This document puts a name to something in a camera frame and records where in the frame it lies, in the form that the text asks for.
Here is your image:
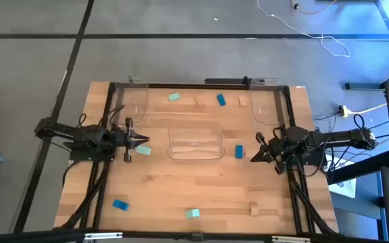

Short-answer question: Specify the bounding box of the white paper sheet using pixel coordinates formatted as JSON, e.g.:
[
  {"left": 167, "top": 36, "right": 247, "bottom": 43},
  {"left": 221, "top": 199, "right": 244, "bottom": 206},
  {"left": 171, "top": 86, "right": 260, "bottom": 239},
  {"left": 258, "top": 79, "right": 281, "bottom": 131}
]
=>
[{"left": 328, "top": 154, "right": 358, "bottom": 199}]

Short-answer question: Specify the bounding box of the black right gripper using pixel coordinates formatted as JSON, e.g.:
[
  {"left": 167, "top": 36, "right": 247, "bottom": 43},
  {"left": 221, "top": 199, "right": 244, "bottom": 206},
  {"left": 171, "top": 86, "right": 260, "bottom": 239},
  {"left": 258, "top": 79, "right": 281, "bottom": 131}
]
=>
[{"left": 251, "top": 132, "right": 292, "bottom": 175}]

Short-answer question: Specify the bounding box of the orange floor cable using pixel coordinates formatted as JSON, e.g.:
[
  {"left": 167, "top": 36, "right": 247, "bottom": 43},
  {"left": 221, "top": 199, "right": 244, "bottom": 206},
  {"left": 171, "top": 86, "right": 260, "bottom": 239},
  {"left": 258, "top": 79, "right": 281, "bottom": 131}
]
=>
[{"left": 290, "top": 0, "right": 338, "bottom": 16}]

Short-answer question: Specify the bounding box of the white floor cable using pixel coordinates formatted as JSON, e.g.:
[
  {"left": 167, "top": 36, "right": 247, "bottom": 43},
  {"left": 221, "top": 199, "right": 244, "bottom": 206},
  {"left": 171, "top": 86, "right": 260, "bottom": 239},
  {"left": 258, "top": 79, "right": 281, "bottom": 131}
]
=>
[{"left": 256, "top": 0, "right": 351, "bottom": 58}]

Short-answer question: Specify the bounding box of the blue metal foot bar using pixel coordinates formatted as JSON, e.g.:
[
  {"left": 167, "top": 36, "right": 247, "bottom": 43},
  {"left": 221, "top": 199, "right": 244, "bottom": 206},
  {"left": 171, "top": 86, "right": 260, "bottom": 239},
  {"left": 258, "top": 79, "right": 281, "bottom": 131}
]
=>
[{"left": 344, "top": 82, "right": 385, "bottom": 91}]

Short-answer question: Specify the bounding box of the white power strip cable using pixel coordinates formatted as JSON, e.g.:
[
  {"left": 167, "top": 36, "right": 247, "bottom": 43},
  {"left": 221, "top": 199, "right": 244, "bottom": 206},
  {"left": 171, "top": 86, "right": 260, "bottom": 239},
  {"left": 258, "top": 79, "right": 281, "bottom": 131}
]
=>
[{"left": 348, "top": 102, "right": 388, "bottom": 115}]

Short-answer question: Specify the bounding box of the black aluminium table frame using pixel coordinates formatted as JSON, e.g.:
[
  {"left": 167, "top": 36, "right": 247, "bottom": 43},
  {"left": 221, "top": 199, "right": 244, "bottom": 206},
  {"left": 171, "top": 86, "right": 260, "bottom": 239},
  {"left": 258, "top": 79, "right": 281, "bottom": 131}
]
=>
[{"left": 54, "top": 80, "right": 339, "bottom": 243}]

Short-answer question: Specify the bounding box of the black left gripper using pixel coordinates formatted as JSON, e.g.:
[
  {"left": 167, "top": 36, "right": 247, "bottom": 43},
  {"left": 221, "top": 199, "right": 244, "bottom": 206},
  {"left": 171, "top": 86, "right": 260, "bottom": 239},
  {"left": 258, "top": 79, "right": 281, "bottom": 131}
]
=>
[{"left": 111, "top": 117, "right": 151, "bottom": 163}]

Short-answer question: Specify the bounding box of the clear plastic bin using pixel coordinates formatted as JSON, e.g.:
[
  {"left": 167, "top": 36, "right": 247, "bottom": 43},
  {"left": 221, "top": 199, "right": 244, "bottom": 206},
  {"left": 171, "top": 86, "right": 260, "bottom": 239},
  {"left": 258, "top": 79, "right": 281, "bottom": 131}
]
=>
[
  {"left": 118, "top": 84, "right": 150, "bottom": 124},
  {"left": 166, "top": 125, "right": 226, "bottom": 161},
  {"left": 249, "top": 84, "right": 286, "bottom": 129}
]

